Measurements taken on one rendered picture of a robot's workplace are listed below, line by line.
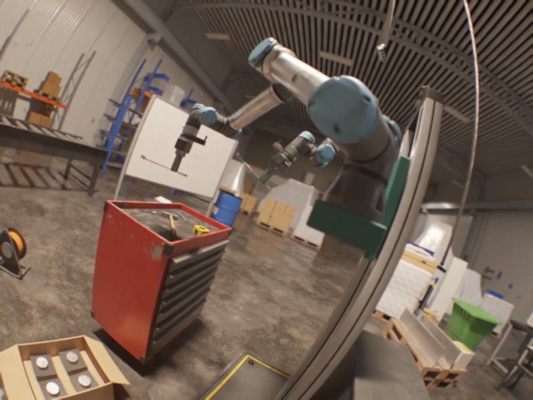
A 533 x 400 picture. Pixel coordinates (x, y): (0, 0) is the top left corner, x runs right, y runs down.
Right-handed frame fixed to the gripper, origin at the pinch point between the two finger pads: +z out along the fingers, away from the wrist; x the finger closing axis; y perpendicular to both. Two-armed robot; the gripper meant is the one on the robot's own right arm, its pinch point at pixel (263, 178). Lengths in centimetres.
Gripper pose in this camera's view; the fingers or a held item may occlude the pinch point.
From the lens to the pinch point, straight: 106.0
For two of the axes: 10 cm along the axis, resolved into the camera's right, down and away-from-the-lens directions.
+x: 1.8, 1.7, 9.7
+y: 6.6, 7.1, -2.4
